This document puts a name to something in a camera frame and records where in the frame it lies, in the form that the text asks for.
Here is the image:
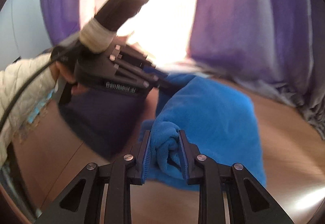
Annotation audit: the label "blue fleece pants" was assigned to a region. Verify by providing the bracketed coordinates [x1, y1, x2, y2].
[139, 74, 267, 190]

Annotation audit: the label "person's left hand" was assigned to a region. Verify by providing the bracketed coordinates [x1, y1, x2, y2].
[50, 61, 89, 95]

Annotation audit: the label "dark folded garment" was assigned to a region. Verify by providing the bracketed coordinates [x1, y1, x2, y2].
[59, 89, 158, 161]

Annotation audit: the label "white quilted sleeve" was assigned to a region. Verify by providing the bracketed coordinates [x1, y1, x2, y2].
[0, 53, 58, 168]

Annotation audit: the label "purple grey curtain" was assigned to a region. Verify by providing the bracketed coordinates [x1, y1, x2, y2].
[41, 0, 324, 135]

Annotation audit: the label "black camera mount with tape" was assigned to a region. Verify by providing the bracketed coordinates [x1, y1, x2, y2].
[79, 0, 149, 54]

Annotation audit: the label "black cable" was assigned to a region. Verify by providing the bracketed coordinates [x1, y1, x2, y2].
[0, 43, 82, 133]

